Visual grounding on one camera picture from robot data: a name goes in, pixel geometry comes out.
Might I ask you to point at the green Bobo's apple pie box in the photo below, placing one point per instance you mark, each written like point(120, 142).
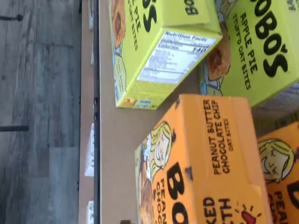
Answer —
point(151, 70)
point(268, 35)

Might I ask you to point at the thin black floor bar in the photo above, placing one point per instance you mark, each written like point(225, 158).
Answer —
point(14, 128)
point(11, 17)

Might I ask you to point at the orange Bobo's peanut butter box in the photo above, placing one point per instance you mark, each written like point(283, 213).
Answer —
point(210, 151)
point(285, 186)

